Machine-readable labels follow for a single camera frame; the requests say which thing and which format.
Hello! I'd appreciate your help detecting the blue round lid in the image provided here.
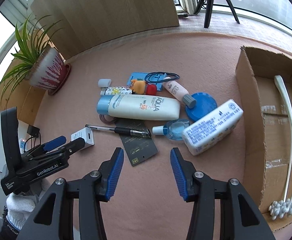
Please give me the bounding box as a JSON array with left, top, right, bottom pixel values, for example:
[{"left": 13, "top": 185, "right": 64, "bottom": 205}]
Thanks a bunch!
[{"left": 186, "top": 92, "right": 218, "bottom": 122}]

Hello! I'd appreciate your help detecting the small blue liquid bottle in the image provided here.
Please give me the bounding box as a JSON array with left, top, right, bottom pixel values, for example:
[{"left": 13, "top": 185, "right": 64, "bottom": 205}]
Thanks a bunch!
[{"left": 152, "top": 119, "right": 190, "bottom": 141}]

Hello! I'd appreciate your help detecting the white USB power adapter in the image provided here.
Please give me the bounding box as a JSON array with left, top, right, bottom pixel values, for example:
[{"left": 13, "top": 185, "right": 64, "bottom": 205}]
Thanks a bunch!
[{"left": 71, "top": 127, "right": 95, "bottom": 150}]

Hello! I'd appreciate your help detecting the blue card with cord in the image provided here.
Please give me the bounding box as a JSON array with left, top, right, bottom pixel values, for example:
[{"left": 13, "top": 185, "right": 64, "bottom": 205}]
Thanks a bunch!
[{"left": 126, "top": 72, "right": 180, "bottom": 90}]

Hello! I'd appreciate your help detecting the white patterned tube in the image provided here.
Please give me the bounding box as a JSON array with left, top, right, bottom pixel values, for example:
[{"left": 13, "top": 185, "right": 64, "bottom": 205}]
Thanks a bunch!
[{"left": 100, "top": 86, "right": 133, "bottom": 96}]

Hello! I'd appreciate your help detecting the white massage stick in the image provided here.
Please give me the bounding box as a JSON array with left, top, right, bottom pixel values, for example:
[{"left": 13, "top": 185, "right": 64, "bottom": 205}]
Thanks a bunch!
[{"left": 268, "top": 75, "right": 292, "bottom": 220}]

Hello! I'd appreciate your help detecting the small white grey cap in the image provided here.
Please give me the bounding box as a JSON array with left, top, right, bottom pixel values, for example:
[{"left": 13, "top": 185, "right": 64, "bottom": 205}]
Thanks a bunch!
[{"left": 98, "top": 79, "right": 112, "bottom": 88}]

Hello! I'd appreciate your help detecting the dark hair tie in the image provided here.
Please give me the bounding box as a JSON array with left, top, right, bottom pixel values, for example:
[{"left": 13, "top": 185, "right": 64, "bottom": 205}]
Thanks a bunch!
[{"left": 99, "top": 114, "right": 118, "bottom": 124}]

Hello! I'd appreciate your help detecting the orange cartoon toy figure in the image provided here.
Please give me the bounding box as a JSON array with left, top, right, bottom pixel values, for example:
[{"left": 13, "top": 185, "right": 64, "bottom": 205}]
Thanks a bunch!
[{"left": 131, "top": 79, "right": 157, "bottom": 95}]

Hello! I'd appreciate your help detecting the white Aqua sunscreen tube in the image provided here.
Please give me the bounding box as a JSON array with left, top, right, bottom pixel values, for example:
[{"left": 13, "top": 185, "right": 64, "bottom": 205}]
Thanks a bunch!
[{"left": 96, "top": 94, "right": 180, "bottom": 121}]

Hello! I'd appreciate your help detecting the wooden board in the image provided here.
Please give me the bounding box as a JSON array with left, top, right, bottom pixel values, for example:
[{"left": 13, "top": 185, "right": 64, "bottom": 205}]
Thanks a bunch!
[{"left": 29, "top": 0, "right": 179, "bottom": 59}]

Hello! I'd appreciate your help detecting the cardboard box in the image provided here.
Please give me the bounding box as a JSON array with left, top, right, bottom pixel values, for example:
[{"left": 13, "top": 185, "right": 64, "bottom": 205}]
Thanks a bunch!
[{"left": 235, "top": 47, "right": 292, "bottom": 232}]

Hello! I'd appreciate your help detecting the black card package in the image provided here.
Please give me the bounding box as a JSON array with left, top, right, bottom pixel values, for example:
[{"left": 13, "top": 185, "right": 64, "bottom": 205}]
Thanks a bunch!
[{"left": 115, "top": 119, "right": 158, "bottom": 166}]

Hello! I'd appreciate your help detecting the left white gloved hand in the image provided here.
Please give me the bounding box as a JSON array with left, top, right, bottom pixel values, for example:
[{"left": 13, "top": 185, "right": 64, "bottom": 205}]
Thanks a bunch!
[{"left": 5, "top": 177, "right": 52, "bottom": 231}]

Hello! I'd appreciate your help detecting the white printed tissue pack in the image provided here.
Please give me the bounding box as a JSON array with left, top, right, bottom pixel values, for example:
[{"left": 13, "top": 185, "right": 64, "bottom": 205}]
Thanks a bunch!
[{"left": 182, "top": 99, "right": 244, "bottom": 155}]

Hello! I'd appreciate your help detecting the black gel pen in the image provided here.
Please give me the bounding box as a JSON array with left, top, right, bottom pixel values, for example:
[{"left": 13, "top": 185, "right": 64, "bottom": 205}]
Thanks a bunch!
[{"left": 85, "top": 125, "right": 151, "bottom": 138}]

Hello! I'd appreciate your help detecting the pink lotion bottle grey cap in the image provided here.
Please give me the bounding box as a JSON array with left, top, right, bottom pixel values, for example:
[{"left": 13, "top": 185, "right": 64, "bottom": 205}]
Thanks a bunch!
[{"left": 163, "top": 77, "right": 196, "bottom": 109}]

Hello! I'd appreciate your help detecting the potted green plant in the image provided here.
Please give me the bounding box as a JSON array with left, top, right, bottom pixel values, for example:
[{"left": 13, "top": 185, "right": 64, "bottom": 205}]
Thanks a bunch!
[{"left": 0, "top": 15, "right": 69, "bottom": 101}]

